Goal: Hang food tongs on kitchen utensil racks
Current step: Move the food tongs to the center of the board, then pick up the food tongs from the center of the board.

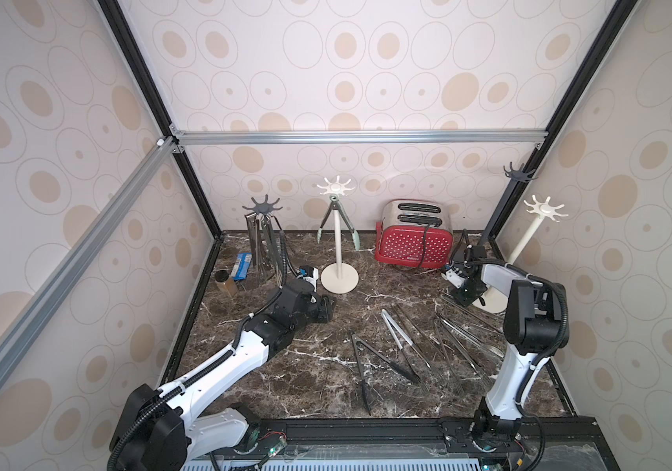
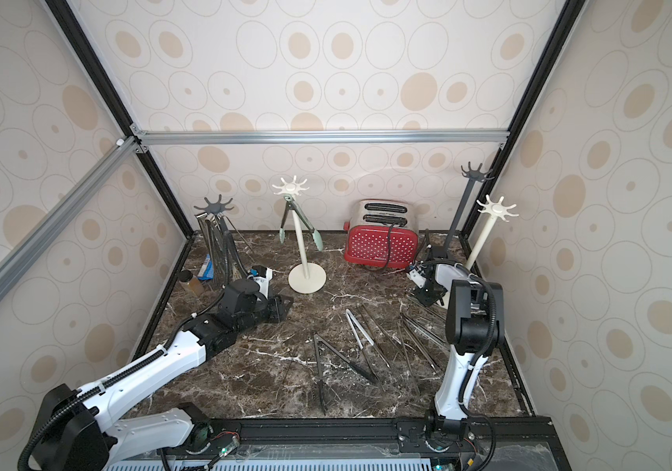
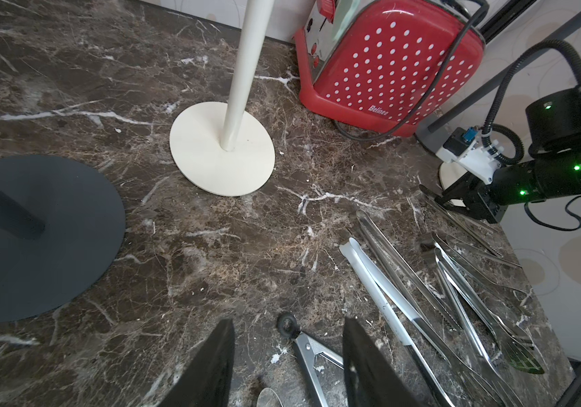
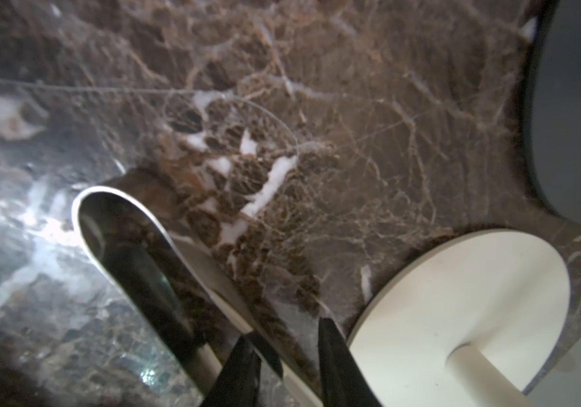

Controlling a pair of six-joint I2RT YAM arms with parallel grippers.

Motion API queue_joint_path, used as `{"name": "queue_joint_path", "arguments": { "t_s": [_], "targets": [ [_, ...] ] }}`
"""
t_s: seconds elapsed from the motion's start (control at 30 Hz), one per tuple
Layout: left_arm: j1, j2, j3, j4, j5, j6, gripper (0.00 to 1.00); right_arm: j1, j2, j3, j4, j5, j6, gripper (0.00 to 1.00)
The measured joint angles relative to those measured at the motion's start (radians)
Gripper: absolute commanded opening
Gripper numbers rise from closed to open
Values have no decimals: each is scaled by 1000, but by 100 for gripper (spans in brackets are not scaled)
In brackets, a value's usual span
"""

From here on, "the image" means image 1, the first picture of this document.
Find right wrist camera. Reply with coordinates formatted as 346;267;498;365
441;265;467;290

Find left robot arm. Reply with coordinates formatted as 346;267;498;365
106;237;334;470

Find steel tongs far right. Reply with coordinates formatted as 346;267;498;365
432;294;504;383

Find black tipped tongs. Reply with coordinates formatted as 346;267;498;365
350;332;422;416

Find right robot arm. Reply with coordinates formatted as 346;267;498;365
444;243;569;440

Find blue small package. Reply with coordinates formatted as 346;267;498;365
231;252;253;282

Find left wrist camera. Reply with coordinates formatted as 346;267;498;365
298;265;320;290

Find dark grey utensil rack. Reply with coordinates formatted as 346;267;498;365
241;193;299;290

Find brown spice jar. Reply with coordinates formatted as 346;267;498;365
214;270;238;298

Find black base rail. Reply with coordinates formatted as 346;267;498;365
111;415;623;471

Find toaster black cord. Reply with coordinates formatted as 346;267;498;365
394;223;431;272

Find white utensil rack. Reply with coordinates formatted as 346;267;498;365
316;176;360;294
473;195;567;314

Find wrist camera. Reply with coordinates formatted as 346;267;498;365
441;265;467;290
298;265;320;290

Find thin steel tongs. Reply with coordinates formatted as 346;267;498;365
259;216;283;284

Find green tongs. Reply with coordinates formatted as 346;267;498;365
316;195;362;250

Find red white toaster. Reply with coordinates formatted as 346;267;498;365
374;199;454;269

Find diagonal aluminium bar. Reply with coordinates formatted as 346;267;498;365
0;137;177;388

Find horizontal aluminium bar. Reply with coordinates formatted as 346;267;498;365
161;129;548;149

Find small steel tongs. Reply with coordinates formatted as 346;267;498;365
381;309;432;370

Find dark grey rack back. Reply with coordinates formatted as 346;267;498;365
481;163;536;241

